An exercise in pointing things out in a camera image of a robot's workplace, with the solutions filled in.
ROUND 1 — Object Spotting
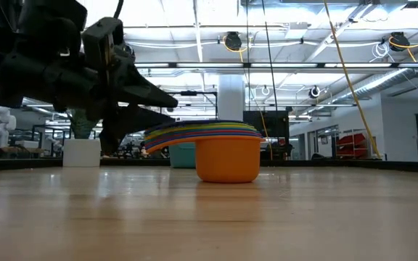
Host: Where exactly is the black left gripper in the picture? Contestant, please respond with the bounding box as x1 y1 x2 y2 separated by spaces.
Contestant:
67 46 179 153

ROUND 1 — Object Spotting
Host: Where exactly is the dark purple measuring cup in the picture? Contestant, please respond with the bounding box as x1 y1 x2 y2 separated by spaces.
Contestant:
145 119 248 137

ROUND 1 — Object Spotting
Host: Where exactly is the green plastic bowl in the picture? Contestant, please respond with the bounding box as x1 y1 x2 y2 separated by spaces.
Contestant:
144 123 258 141

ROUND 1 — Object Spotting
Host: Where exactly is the large orange measuring cup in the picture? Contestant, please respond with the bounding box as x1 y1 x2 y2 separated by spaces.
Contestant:
145 136 266 184

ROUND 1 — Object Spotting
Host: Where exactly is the teal plastic basket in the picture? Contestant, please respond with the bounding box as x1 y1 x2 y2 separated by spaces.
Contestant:
168 142 197 169

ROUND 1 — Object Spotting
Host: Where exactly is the white plant pot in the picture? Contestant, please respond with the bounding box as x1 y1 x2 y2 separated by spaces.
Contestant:
62 139 102 167

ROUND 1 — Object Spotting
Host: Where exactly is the white pillar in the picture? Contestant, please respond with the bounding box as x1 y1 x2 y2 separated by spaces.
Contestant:
218 74 246 124

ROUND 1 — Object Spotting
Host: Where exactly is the white robot figure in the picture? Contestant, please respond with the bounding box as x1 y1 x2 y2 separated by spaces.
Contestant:
0 105 17 143

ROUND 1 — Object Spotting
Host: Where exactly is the black monitor screen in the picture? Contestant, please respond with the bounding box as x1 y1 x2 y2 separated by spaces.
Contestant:
243 110 290 138

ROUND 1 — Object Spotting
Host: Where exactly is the long ceiling light strip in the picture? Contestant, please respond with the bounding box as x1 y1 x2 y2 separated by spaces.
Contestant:
134 62 418 70

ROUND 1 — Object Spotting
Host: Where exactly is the red storage bins shelf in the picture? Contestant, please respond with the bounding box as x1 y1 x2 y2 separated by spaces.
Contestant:
335 132 377 159

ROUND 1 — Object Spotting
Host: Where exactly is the black metal gantry frame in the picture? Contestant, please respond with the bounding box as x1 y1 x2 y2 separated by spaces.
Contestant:
168 91 218 123

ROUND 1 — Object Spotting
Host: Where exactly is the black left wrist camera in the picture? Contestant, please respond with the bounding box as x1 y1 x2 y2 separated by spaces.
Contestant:
81 17 126 72

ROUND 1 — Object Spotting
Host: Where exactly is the black ceiling cable reel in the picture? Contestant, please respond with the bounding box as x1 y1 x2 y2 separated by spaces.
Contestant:
224 31 242 51
390 31 410 51

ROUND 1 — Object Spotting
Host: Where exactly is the thin black hanging cable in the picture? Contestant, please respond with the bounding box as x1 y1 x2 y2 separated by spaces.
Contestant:
261 0 279 112

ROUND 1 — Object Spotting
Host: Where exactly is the black aluminium table frame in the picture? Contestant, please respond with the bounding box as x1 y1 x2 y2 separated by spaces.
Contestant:
0 158 418 173

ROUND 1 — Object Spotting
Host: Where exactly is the yellow hanging cable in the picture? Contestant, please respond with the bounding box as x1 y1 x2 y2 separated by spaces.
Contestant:
323 0 382 160

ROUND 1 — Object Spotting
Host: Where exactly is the silver ventilation duct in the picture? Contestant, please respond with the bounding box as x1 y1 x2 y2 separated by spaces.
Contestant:
339 67 418 104

